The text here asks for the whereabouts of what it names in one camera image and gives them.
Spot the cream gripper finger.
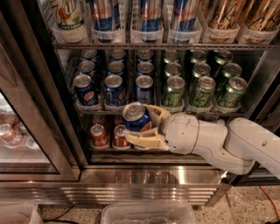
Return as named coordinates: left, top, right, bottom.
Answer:
left=123, top=128, right=170, bottom=151
left=144, top=104, right=171, bottom=127

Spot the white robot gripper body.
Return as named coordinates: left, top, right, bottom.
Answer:
left=161, top=113, right=199, bottom=155

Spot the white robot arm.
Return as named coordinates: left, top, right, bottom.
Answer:
left=122, top=101, right=280, bottom=178

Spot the front right red soda can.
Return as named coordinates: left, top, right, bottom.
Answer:
left=113, top=124, right=130, bottom=148

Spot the red soda can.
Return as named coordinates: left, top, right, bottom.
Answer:
left=92, top=114, right=107, bottom=126
left=113, top=124, right=130, bottom=148
left=114, top=115, right=123, bottom=126
left=90, top=124, right=109, bottom=147

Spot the second row right pepsi can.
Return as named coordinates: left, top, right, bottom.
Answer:
left=135, top=75, right=154, bottom=104

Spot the second row pepsi can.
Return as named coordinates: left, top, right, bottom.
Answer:
left=135, top=75, right=154, bottom=104
left=78, top=60, right=95, bottom=76
left=107, top=61, right=125, bottom=76

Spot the front left green can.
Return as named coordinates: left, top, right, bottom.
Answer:
left=161, top=76, right=185, bottom=108

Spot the back right red soda can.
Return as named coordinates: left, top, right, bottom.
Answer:
left=114, top=115, right=123, bottom=126

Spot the front middle green can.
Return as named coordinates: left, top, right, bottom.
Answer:
left=189, top=76, right=216, bottom=109

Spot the second row left green can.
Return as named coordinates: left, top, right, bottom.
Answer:
left=164, top=62, right=182, bottom=79

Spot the second row green can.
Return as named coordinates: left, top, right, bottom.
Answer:
left=164, top=62, right=182, bottom=79
left=191, top=62, right=211, bottom=84
left=216, top=63, right=242, bottom=88

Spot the front left red soda can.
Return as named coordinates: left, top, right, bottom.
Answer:
left=90, top=124, right=109, bottom=147

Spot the back left red soda can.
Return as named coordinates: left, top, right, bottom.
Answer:
left=92, top=114, right=107, bottom=126

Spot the front right green can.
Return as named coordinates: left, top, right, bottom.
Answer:
left=217, top=76, right=248, bottom=109

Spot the back left green can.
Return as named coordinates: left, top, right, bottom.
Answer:
left=164, top=50, right=179, bottom=63

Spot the second row middle green can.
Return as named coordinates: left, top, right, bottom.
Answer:
left=191, top=62, right=211, bottom=84

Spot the second row middle pepsi can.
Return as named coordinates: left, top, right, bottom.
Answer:
left=107, top=61, right=125, bottom=76

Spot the back middle green can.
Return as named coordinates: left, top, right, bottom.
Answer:
left=190, top=50, right=207, bottom=64

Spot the second row right green can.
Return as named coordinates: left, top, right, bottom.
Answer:
left=216, top=63, right=242, bottom=88

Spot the back right green can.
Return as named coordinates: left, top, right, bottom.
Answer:
left=212, top=50, right=234, bottom=74

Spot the second row left pepsi can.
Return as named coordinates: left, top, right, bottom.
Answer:
left=78, top=60, right=95, bottom=76

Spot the middle red bull can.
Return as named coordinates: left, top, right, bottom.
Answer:
left=139, top=0, right=163, bottom=32

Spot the red bull can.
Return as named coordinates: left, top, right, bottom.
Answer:
left=171, top=0, right=199, bottom=32
left=90, top=0, right=120, bottom=32
left=139, top=0, right=163, bottom=32

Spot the right red bull can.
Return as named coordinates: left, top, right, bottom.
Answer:
left=171, top=0, right=199, bottom=32

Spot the glass fridge door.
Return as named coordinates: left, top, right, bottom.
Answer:
left=0, top=5, right=80, bottom=182

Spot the left red bull can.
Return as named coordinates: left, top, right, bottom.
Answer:
left=90, top=0, right=120, bottom=32

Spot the left gold can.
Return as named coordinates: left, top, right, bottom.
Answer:
left=208, top=0, right=247, bottom=31

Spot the gold can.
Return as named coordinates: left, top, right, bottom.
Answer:
left=246, top=0, right=280, bottom=32
left=208, top=0, right=247, bottom=31

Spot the right gold can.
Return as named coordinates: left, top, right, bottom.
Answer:
left=246, top=0, right=280, bottom=32

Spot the white 7up can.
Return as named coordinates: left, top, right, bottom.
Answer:
left=48, top=0, right=84, bottom=30

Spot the clear plastic bin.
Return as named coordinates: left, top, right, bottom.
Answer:
left=0, top=202, right=44, bottom=224
left=101, top=201, right=196, bottom=224

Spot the left clear plastic bin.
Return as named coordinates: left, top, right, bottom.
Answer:
left=0, top=202, right=44, bottom=224

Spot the middle wire shelf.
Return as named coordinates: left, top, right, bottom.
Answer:
left=78, top=110, right=245, bottom=116

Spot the wire shelf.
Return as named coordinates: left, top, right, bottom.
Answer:
left=52, top=43, right=280, bottom=51
left=78, top=110, right=245, bottom=116

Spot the orange cable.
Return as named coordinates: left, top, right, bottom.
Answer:
left=258, top=186, right=280, bottom=220

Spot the black cable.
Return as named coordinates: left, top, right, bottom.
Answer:
left=43, top=205, right=80, bottom=224

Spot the top wire shelf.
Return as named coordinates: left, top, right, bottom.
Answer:
left=52, top=43, right=280, bottom=51

